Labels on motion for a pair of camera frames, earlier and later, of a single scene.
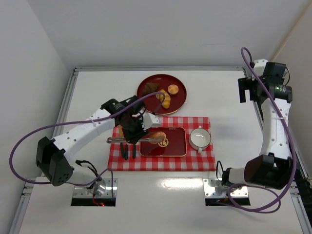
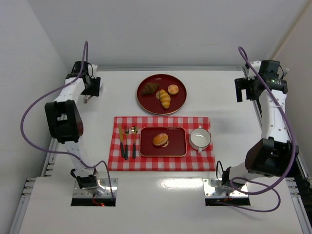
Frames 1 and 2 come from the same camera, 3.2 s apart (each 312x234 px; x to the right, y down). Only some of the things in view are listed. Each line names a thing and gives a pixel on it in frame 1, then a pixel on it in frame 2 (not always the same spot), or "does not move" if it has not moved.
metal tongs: (153, 139) -> (86, 98)
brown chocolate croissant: (150, 87) does not move
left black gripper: (131, 137) -> (93, 86)
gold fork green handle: (126, 152) does not move
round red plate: (173, 88) does not move
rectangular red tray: (175, 145) does not move
